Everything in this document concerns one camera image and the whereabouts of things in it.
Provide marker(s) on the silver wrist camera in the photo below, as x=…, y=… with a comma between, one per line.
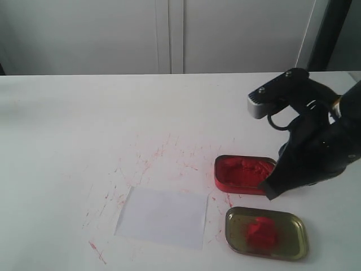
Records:
x=273, y=94

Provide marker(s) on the white cabinet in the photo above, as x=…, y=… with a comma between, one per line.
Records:
x=141, y=37

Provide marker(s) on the red ink pad tin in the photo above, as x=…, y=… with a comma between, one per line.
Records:
x=237, y=174

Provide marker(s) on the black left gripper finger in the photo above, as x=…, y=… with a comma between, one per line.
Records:
x=287, y=175

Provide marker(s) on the gold tin lid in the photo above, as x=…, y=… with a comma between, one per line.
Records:
x=266, y=233

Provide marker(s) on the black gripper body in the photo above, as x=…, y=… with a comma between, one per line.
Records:
x=324, y=142

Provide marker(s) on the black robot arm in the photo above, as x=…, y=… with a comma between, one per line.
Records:
x=344, y=104

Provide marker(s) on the dark vertical post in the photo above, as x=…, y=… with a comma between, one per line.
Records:
x=328, y=34

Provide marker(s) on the white paper sheet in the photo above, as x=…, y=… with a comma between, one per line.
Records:
x=164, y=217

